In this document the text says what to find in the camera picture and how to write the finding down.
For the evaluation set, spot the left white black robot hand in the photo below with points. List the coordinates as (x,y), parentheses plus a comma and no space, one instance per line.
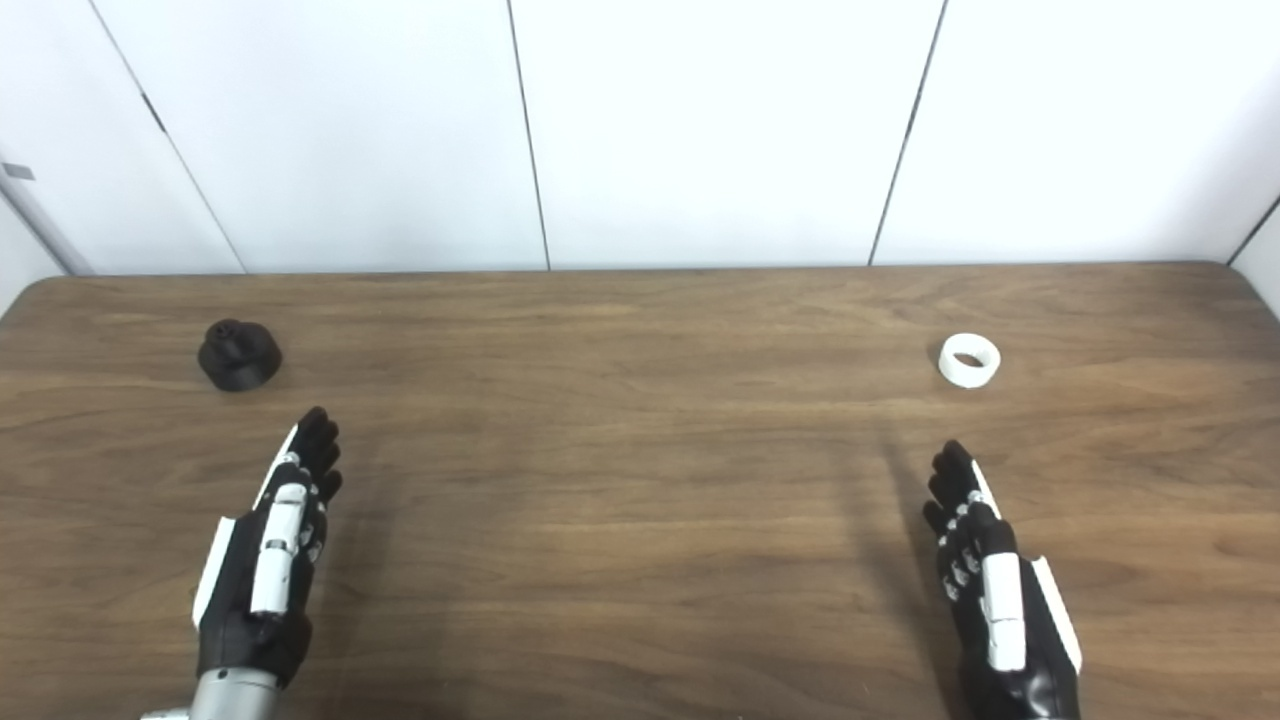
(240,600)

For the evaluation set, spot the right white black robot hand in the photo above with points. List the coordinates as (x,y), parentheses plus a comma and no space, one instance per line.
(1030,680)

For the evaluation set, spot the round black plastic part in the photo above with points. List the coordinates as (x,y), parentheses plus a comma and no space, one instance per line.
(240,362)

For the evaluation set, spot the small grey wall tag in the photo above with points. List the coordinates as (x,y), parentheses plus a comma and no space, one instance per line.
(18,171)

